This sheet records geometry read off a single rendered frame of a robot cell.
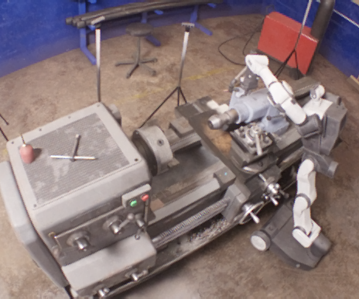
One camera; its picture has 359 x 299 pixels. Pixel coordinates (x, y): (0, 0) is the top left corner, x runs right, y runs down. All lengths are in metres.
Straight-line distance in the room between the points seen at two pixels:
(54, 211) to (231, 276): 1.71
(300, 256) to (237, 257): 0.57
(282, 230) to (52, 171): 1.97
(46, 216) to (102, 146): 0.39
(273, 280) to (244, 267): 0.29
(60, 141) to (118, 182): 0.33
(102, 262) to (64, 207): 0.51
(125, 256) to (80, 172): 0.58
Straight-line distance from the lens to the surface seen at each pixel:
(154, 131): 1.57
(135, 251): 1.66
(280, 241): 2.64
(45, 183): 1.27
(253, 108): 1.94
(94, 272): 1.64
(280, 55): 4.73
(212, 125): 1.82
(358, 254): 3.30
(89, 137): 1.38
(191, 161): 2.11
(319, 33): 4.54
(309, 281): 2.84
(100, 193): 1.25
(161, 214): 1.74
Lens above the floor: 2.35
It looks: 50 degrees down
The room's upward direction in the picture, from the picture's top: 9 degrees clockwise
